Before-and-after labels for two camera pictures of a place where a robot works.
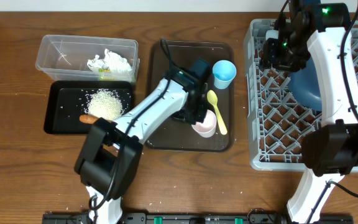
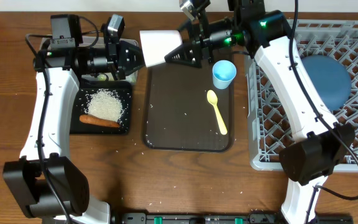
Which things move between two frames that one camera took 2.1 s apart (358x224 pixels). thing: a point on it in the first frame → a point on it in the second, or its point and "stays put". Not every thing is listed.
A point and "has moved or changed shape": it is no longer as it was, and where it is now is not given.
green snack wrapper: [104, 70] has moved or changed shape
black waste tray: [66, 100] stays put
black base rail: [259, 216] stays put
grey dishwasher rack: [278, 124] stays put
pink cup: [207, 128] → [156, 43]
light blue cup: [224, 73] stays put
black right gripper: [269, 56] → [201, 46]
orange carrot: [87, 119] stays put
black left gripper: [180, 116] → [112, 59]
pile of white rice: [105, 104] stays put
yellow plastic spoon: [213, 99] stays put
